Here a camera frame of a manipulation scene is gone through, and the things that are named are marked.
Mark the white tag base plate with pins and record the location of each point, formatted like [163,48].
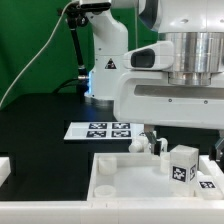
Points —
[102,130]

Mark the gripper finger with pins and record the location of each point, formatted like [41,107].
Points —
[215,152]

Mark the white right rail block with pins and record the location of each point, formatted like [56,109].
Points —
[210,167]

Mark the white square tabletop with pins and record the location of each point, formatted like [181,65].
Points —
[129,176]

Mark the white front rail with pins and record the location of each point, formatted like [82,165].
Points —
[116,212]

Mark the white left rail block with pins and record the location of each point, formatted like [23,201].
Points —
[5,169]

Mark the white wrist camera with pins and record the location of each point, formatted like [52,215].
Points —
[158,56]

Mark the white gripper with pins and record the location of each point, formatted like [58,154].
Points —
[147,97]

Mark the white rail block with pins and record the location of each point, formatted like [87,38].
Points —
[5,169]
[210,167]

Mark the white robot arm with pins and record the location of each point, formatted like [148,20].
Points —
[179,80]

